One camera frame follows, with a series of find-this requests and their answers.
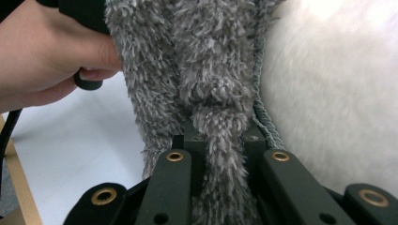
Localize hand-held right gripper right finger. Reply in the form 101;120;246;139
243;125;270;188

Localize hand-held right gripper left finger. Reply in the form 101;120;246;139
171;115;208;198

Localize panda plush toy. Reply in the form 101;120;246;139
258;0;398;199

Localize grey fluffy cloth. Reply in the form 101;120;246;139
104;0;286;225

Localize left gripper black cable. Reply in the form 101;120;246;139
0;108;23;196

